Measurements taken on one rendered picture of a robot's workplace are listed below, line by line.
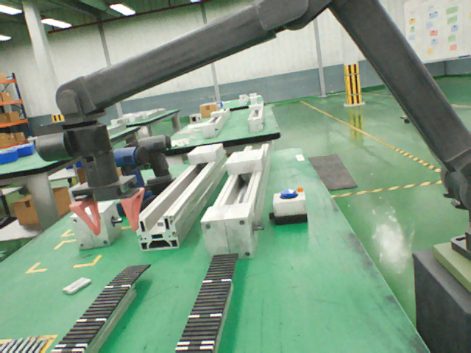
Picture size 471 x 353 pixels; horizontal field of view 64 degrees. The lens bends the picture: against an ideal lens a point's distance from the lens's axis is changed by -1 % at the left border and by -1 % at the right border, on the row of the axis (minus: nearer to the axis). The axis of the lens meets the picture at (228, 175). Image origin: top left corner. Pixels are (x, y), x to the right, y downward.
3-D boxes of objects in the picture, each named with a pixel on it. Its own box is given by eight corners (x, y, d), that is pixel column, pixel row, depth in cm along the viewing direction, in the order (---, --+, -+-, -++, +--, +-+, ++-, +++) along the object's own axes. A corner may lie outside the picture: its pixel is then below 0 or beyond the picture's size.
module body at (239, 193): (257, 240, 88) (252, 206, 86) (215, 244, 89) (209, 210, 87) (271, 162, 164) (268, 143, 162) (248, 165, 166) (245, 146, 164)
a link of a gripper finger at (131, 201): (119, 226, 75) (108, 181, 73) (153, 222, 74) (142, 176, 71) (104, 240, 69) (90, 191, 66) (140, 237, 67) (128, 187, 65)
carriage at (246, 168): (264, 179, 117) (260, 158, 115) (229, 184, 119) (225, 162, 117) (266, 167, 132) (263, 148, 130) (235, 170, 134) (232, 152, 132)
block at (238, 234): (266, 257, 79) (259, 215, 76) (208, 262, 81) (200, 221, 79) (268, 239, 87) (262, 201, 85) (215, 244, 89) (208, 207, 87)
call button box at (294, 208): (307, 222, 93) (305, 198, 92) (268, 226, 95) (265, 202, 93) (306, 211, 101) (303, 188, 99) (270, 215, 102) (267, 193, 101)
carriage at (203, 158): (218, 168, 144) (215, 150, 142) (190, 171, 146) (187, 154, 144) (224, 159, 159) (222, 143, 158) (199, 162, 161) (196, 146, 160)
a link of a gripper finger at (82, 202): (96, 229, 76) (84, 184, 74) (129, 225, 75) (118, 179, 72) (78, 243, 69) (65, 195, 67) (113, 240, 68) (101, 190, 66)
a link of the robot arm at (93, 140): (93, 120, 63) (110, 116, 69) (58, 126, 65) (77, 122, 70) (104, 160, 65) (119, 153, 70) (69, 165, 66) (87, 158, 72)
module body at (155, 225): (179, 247, 91) (172, 215, 89) (140, 251, 93) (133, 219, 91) (228, 168, 167) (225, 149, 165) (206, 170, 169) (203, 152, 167)
